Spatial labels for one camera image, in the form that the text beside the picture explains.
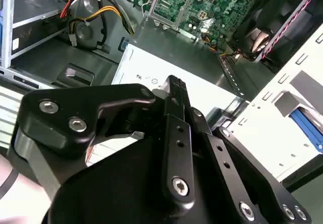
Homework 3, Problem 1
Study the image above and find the hard disk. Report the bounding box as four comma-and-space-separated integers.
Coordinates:
289, 106, 323, 154

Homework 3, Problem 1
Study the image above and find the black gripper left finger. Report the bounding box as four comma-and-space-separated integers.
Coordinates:
7, 75, 196, 209

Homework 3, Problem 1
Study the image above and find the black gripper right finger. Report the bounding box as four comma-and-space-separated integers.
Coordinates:
189, 107, 311, 224

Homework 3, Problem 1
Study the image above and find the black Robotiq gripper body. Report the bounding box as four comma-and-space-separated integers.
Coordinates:
47, 136, 239, 224

